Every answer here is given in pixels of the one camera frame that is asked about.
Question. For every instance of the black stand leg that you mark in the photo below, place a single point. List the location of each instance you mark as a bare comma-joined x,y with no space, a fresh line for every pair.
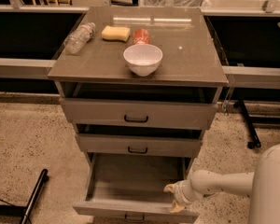
254,142
24,212

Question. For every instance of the grey drawer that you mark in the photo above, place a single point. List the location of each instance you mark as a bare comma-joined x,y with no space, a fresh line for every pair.
133,145
131,187
139,114

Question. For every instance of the black stand leg left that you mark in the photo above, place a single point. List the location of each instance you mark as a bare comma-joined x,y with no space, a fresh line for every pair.
24,212

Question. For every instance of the grey middle drawer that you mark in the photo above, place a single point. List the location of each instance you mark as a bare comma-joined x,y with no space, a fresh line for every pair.
133,145

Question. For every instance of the white bowl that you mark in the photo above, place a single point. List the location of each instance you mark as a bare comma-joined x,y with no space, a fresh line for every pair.
143,59

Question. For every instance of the grey top drawer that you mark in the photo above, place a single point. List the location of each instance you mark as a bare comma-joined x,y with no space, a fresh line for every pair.
139,114

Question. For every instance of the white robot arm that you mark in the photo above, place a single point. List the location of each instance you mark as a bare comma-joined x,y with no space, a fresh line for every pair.
262,187

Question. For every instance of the grey bottom drawer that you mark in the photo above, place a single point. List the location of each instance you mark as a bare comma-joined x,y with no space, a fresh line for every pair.
131,187

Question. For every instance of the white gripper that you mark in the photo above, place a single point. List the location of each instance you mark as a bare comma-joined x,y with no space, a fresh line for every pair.
180,192

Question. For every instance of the grey drawer cabinet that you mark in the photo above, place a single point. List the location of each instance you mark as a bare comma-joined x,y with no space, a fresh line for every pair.
190,71

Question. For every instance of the black stand leg right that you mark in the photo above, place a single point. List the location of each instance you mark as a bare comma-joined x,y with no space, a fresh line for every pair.
254,142

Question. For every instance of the yellow sponge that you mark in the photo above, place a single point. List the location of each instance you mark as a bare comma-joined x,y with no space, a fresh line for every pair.
112,33

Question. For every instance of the clear plastic water bottle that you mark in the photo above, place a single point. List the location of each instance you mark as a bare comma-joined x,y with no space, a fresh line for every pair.
79,38

